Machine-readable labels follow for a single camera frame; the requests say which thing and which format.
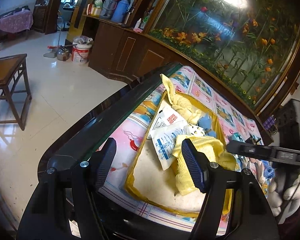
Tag white foam box yellow tape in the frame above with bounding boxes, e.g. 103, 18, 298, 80
124, 91, 237, 218

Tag glass panel with painted flowers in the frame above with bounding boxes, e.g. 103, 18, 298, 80
147, 0, 300, 110

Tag blue plush toy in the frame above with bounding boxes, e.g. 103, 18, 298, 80
196, 116, 218, 138

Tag green bottle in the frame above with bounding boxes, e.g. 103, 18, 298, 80
141, 10, 152, 29

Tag metal kettle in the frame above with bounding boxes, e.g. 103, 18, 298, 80
55, 44, 78, 62

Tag clear water jug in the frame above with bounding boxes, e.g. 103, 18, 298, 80
99, 0, 117, 19

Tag yellow towel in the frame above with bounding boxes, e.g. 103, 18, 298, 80
160, 74, 203, 124
172, 134, 237, 196

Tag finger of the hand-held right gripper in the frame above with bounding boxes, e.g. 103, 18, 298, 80
226, 141, 279, 162

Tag blue crumpled cloth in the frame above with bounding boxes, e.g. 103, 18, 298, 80
262, 160, 275, 180

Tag black clip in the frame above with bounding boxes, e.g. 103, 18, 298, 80
247, 134, 263, 145

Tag white packet with blue print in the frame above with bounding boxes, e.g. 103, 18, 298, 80
149, 126, 188, 172

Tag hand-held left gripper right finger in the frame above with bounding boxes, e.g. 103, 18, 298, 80
181, 138, 277, 240

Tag blue thermos jug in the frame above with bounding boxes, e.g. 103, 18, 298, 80
111, 0, 129, 23

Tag white plastic bucket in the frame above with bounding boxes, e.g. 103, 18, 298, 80
71, 36, 94, 65

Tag black cable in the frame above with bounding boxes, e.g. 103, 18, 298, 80
282, 160, 300, 200

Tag metal flask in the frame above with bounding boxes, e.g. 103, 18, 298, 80
124, 7, 134, 25

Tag mop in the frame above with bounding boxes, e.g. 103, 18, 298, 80
43, 10, 65, 58

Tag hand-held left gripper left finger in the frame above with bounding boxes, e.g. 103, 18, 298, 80
16, 137, 117, 240

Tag white bag with red print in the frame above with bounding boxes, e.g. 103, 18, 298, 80
146, 105, 188, 140

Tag purple bottles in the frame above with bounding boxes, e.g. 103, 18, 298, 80
264, 115, 277, 133

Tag table with purple cloth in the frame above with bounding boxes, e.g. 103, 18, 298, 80
0, 10, 34, 40

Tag wooden chair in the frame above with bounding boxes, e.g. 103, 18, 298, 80
0, 7, 33, 132

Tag dark wooden cabinet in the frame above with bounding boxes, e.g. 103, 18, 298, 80
67, 0, 185, 85

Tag black mesh basket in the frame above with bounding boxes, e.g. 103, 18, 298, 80
275, 99, 300, 137

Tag red and white box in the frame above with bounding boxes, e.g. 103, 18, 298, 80
86, 4, 102, 17

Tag person's right hand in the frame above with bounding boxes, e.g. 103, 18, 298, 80
271, 180, 300, 217

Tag white polka dot cloth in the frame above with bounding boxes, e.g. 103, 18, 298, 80
186, 124, 207, 137

